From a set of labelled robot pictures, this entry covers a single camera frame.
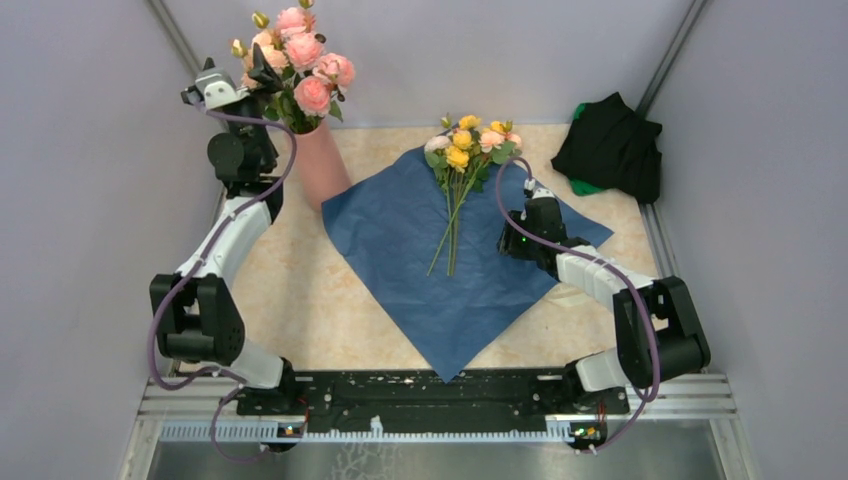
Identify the left aluminium frame post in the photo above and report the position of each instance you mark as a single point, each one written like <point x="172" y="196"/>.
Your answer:
<point x="177" y="40"/>

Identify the green cloth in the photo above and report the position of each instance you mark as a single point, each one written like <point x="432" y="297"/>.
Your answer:
<point x="579" y="187"/>

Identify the small yellow pink flower bouquet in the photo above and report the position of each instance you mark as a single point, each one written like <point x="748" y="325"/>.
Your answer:
<point x="461" y="159"/>

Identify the blue wrapping paper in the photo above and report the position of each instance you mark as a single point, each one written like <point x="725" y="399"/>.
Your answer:
<point x="389" y="229"/>

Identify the pink rose bunch in vase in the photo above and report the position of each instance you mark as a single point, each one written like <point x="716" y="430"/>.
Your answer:
<point x="315" y="81"/>

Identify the aluminium front rail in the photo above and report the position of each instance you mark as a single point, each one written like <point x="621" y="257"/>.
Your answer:
<point x="196" y="414"/>

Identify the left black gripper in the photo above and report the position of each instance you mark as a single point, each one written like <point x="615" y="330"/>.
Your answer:
<point x="269" y="82"/>

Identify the pale pink rose stem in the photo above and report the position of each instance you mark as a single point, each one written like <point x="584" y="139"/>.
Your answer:
<point x="263" y="69"/>

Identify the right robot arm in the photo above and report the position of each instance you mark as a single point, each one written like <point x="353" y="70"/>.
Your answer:
<point x="658" y="333"/>

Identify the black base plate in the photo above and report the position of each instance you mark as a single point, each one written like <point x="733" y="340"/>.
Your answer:
<point x="531" y="390"/>

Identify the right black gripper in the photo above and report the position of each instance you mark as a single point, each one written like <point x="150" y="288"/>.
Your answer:
<point x="507" y="245"/>

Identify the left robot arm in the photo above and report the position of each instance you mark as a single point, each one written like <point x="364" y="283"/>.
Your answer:
<point x="196" y="327"/>

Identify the pink ceramic vase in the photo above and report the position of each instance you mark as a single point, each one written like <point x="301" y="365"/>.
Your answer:
<point x="320" y="166"/>

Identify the right aluminium frame post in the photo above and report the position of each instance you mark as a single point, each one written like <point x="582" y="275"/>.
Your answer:
<point x="680" y="38"/>

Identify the aluminium frame post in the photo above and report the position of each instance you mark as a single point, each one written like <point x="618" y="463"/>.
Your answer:
<point x="680" y="38"/>
<point x="177" y="40"/>

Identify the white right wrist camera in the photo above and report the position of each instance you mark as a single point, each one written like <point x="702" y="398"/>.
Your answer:
<point x="535" y="192"/>

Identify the black cloth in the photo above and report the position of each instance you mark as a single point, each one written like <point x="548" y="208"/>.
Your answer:
<point x="610" y="146"/>

